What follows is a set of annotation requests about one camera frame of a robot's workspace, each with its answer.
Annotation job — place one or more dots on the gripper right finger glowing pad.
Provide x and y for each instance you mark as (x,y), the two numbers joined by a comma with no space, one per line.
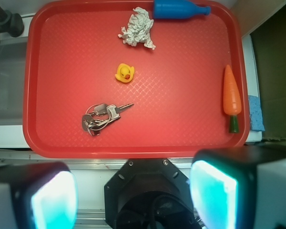
(240,188)

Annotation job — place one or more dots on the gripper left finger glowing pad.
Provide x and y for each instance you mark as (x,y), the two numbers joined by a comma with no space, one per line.
(38,196)

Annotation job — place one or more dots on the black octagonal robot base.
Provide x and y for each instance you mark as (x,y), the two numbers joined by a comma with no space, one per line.
(149,194)

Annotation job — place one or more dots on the crumpled white paper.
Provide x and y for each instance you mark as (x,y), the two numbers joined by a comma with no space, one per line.
(138,29)

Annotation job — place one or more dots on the blue sponge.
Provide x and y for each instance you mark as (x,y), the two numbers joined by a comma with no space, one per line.
(255,114)

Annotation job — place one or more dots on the orange toy carrot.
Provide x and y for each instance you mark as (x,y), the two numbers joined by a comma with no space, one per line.
(231,99)

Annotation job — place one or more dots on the bunch of metal keys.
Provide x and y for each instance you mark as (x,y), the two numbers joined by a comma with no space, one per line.
(99,116)

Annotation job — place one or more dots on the red plastic tray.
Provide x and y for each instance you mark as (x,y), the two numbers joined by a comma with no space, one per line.
(73,53)

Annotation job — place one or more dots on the grey sink basin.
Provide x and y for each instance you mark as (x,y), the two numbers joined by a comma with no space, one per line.
(12,72)

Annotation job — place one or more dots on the yellow rubber duck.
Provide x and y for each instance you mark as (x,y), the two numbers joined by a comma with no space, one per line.
(125,73)

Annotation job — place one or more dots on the blue plastic bottle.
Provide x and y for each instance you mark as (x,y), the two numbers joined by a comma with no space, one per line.
(178,9)

